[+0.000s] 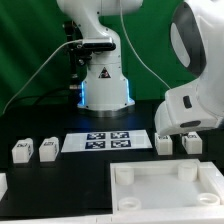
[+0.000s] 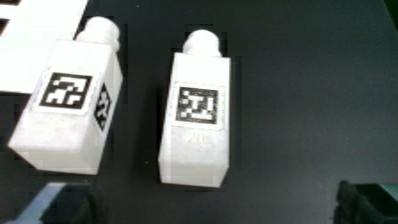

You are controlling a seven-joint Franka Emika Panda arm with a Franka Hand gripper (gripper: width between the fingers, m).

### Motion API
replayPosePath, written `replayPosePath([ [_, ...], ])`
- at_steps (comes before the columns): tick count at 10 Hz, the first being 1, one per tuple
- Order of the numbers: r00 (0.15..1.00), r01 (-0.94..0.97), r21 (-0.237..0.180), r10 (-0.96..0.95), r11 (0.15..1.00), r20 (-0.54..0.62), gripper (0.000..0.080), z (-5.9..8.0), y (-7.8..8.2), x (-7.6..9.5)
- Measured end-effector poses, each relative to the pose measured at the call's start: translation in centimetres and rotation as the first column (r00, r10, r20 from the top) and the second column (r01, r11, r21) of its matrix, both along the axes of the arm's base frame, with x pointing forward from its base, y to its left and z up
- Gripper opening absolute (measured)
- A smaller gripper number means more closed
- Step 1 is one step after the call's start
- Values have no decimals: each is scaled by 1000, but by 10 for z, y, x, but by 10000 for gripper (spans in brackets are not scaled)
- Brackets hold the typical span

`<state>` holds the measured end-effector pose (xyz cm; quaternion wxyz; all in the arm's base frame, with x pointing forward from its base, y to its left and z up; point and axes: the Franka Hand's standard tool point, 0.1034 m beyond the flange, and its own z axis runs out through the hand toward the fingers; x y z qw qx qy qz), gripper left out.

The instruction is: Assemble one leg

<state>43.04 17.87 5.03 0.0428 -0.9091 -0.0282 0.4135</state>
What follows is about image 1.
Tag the white square tabletop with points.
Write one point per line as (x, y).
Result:
(164, 184)

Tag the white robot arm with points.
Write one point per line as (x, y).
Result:
(197, 37)

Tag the paper sheet with AprilTags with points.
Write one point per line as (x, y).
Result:
(105, 141)

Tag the white obstacle bar left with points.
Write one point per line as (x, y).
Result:
(3, 185)

